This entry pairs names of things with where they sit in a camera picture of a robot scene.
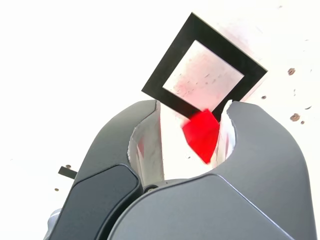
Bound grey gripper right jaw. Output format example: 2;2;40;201
107;99;316;240

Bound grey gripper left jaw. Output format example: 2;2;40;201
46;99;165;240

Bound red cube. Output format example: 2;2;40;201
181;108;221;165

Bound black tape square outline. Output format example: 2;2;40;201
141;12;269;123

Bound black tape strip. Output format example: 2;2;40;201
58;166;78;180

